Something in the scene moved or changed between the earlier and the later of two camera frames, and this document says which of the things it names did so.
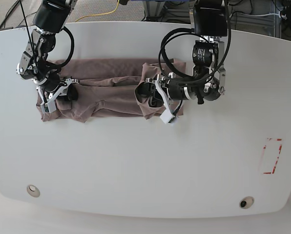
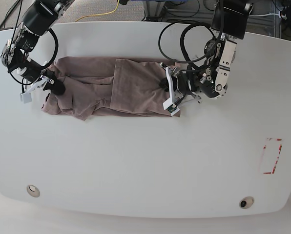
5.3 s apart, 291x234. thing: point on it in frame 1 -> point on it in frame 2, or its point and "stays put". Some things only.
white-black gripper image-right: [170, 90] -> [180, 85]
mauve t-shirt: [107, 87] stays put
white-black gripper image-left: [56, 87] -> [31, 75]
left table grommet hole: [33, 191] stays put
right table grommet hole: [246, 202] stays put
